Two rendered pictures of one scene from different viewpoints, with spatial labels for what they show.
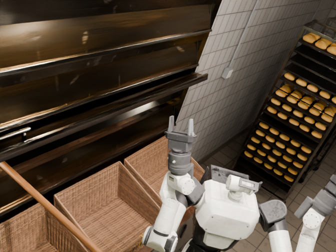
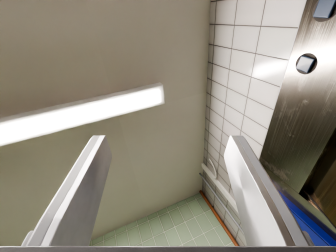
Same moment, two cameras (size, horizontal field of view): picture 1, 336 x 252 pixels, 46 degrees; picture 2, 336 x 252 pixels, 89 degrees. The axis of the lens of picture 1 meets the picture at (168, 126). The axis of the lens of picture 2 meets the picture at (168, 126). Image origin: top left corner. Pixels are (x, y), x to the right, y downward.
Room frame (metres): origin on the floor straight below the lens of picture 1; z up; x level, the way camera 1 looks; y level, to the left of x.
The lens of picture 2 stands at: (1.36, -0.09, 1.67)
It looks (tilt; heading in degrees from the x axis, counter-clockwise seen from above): 52 degrees up; 128
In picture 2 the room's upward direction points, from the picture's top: 38 degrees counter-clockwise
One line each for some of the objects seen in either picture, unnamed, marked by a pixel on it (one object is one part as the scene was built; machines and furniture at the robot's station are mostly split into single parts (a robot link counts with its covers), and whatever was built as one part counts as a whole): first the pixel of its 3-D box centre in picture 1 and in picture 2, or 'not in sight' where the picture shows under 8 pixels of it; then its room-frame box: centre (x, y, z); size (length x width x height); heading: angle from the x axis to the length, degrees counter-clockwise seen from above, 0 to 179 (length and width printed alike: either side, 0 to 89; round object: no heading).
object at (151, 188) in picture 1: (167, 177); not in sight; (2.26, -0.13, 0.72); 0.56 x 0.49 x 0.28; 156
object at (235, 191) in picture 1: (238, 186); not in sight; (1.41, -0.38, 1.47); 0.10 x 0.07 x 0.09; 98
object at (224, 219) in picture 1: (221, 209); not in sight; (1.47, -0.38, 1.27); 0.34 x 0.30 x 0.36; 98
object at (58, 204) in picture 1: (111, 214); not in sight; (1.72, 0.13, 0.72); 0.56 x 0.49 x 0.28; 154
